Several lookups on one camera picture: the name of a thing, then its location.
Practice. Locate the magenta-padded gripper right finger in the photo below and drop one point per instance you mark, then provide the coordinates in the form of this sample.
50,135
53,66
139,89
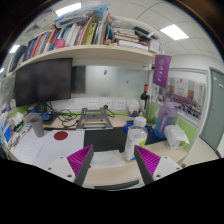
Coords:
165,165

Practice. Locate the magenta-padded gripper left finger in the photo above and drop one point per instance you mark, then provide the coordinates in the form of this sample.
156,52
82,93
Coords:
61,165

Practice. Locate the clear water bottle white cap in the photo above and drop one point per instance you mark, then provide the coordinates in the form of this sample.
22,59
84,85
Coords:
135,140

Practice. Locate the large purple water bottle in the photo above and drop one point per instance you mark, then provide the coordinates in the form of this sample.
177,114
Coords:
165,120

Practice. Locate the flat round red coaster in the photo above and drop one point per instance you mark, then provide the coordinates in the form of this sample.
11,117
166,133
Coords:
61,135

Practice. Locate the white tissue bag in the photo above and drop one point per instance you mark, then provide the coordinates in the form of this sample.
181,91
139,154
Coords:
175,135

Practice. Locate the printed white paper sheet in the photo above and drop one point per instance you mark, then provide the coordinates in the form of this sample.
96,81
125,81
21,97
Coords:
28,146

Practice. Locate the grey cup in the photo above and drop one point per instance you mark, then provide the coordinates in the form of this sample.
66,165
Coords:
37,126

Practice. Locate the folded white paper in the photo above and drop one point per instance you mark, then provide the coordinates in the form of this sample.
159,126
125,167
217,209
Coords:
107,159

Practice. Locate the blue circuit board box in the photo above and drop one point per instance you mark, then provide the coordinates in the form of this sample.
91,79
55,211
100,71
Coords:
47,116

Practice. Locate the black desk mat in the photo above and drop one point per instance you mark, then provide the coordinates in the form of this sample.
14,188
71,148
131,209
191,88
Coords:
106,138

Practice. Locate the grey metal laptop stand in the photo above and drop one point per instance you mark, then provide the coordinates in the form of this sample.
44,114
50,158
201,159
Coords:
94,120

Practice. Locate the white tissue pack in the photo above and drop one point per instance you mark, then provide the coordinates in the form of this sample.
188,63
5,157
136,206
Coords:
18,118

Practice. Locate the blue cardboard box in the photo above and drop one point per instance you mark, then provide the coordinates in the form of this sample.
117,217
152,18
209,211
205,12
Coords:
7,131

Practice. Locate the white jar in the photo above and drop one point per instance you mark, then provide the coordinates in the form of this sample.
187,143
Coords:
134,107

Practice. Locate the group photo poster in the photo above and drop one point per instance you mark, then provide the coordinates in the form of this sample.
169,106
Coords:
185,100

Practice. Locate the dark wine bottle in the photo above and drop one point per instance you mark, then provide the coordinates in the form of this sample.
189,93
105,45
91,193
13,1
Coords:
144,96

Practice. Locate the grey door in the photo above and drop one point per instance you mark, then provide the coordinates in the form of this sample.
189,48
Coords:
213,110

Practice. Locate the black computer monitor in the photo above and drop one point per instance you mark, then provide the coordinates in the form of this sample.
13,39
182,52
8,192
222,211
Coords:
43,81

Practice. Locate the purple hanging banner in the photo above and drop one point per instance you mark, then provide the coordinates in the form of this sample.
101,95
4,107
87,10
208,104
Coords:
162,71

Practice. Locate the beige shelf with books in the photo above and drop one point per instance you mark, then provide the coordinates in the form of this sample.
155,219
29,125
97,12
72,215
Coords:
93,51

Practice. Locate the white wall sockets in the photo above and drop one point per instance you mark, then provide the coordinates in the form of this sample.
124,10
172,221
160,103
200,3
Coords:
107,104

